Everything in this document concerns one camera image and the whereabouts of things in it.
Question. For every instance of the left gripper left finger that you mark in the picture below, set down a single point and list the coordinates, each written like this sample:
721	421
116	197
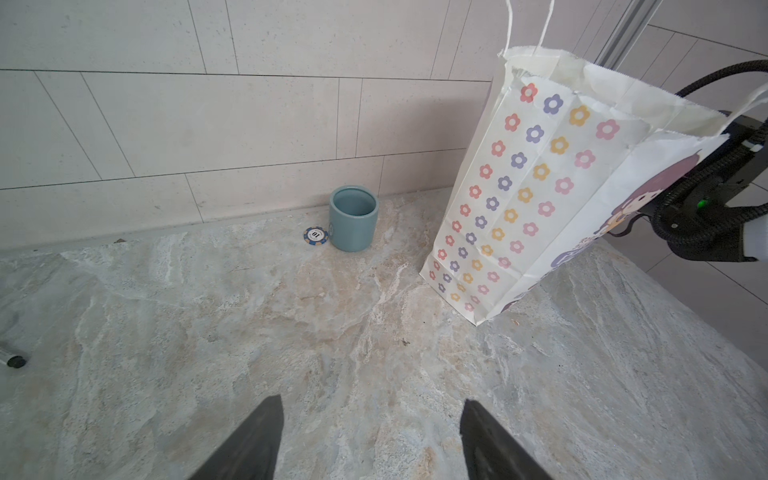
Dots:
251	451

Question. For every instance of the white printed paper bag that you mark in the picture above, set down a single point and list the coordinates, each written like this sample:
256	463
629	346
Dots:
565	150

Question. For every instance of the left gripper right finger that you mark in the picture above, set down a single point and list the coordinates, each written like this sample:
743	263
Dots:
490	451

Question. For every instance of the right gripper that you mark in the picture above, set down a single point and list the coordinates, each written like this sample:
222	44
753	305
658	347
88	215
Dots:
693	216

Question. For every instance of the teal ceramic cup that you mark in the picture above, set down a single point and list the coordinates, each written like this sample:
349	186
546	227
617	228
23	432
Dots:
353	217

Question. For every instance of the blue poker chip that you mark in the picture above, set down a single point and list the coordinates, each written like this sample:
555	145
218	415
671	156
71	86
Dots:
316	236

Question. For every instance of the black marker pen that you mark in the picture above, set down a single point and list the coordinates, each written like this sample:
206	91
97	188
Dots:
11	358

